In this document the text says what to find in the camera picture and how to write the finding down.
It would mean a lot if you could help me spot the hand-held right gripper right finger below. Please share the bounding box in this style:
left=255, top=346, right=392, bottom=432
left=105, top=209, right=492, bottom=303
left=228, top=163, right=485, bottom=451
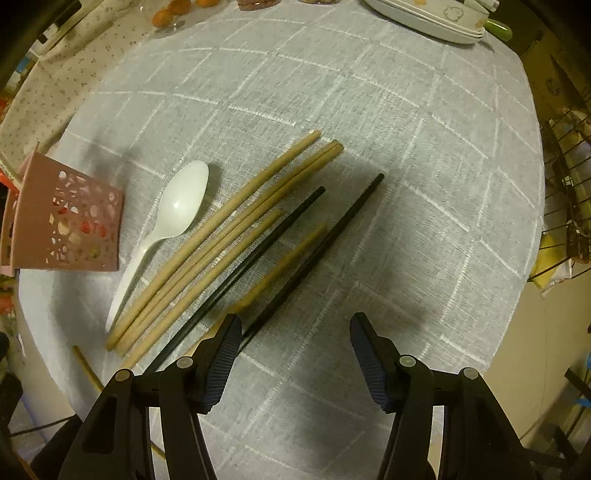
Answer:
left=349, top=312, right=536, bottom=480

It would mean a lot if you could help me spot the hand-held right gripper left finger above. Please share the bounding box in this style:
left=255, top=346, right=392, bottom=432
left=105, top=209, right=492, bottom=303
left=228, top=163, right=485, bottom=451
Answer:
left=58, top=314, right=243, bottom=480

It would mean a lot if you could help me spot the wooden chopstick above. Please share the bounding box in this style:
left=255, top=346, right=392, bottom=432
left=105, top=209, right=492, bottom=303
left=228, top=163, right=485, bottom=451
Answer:
left=105, top=130, right=322, bottom=350
left=203, top=222, right=329, bottom=342
left=129, top=144, right=345, bottom=352
left=115, top=141, right=339, bottom=357
left=71, top=345, right=167, bottom=460
left=121, top=209, right=283, bottom=370

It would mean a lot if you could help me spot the black chopstick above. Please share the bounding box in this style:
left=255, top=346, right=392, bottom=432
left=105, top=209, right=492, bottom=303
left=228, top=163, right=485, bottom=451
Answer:
left=238, top=173, right=386, bottom=344
left=145, top=185, right=327, bottom=372

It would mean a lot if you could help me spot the pink perforated utensil holder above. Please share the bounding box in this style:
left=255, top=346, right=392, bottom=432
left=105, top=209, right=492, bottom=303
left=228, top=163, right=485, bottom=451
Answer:
left=0, top=150, right=125, bottom=278

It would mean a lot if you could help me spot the white plastic spoon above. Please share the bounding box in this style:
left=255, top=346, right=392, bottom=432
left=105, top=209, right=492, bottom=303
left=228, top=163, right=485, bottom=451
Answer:
left=105, top=160, right=210, bottom=333

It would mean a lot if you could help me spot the grey checked tablecloth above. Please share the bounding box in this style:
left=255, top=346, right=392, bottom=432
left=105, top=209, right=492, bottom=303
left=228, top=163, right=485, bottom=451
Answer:
left=18, top=0, right=546, bottom=480

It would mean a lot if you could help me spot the floral cabinet cloth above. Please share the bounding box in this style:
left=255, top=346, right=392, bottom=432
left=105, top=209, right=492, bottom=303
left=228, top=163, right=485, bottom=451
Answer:
left=0, top=0, right=222, bottom=185

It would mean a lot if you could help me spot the cardboard box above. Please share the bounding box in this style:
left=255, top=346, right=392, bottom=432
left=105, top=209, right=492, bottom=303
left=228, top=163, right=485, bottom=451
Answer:
left=522, top=39, right=578, bottom=125

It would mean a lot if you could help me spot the white printed bowl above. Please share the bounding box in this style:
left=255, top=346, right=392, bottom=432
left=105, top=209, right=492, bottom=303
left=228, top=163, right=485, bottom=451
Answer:
left=418, top=0, right=490, bottom=28

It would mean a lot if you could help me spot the black wire rack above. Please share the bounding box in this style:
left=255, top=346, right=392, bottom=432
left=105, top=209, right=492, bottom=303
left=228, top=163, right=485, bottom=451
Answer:
left=529, top=108, right=591, bottom=289

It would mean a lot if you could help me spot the green plastic handle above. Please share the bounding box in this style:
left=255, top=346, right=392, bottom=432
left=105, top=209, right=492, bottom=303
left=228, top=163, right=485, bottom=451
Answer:
left=482, top=18, right=514, bottom=41

